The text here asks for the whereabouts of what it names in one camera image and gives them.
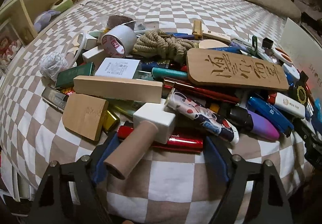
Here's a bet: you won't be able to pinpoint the white lighter red cap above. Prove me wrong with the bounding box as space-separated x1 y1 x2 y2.
267 92 305 119

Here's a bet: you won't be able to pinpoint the red glossy lighter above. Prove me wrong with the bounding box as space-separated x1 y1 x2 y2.
117 125 204 153

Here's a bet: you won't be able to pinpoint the patterned cartoon lighter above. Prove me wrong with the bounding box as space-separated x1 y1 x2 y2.
165 88 239 145

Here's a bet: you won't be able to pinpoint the blue lighter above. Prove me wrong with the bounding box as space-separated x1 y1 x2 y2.
247 97 294 137

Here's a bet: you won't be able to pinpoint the checkered bed sheet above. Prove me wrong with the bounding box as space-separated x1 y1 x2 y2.
0 0 315 224

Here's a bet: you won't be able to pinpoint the purple lighter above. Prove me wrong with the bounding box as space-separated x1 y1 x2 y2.
247 110 280 141

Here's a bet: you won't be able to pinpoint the rounded wooden board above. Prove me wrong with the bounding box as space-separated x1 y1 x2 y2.
62 93 109 142

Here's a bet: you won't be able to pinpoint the black round tin gold emblem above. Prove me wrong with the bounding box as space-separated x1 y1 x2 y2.
287 71 310 107

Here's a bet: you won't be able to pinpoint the dark silver flat box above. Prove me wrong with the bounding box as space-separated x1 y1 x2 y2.
41 86 69 113

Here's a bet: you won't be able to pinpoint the light wooden block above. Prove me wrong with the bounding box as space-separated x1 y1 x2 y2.
74 76 163 103

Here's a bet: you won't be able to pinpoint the carved wooden plaque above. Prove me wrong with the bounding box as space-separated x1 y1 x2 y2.
186 48 289 91

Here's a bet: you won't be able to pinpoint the green flat box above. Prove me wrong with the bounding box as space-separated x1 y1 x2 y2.
55 62 95 89

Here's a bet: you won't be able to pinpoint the white cardboard shoe box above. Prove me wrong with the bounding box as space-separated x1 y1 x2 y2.
279 18 322 98

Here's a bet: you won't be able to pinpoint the orange white scissors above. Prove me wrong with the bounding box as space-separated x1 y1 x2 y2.
272 47 293 66

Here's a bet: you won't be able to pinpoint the white charger box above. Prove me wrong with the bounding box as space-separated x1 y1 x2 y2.
95 58 141 79

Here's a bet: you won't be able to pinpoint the white mesh ball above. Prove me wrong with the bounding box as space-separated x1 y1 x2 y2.
39 52 69 81

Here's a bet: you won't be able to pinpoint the white tape roll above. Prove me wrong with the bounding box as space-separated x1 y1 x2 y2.
101 25 137 58

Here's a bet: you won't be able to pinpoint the purple plush toy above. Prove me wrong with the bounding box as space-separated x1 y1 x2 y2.
34 10 61 33

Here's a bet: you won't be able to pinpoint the green avocado plush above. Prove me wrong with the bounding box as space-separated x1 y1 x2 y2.
50 0 74 13

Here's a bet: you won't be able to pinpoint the white mallet brown handle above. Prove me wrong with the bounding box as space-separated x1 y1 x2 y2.
104 103 176 180

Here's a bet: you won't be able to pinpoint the beige coiled rope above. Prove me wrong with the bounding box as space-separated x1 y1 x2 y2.
131 30 202 64

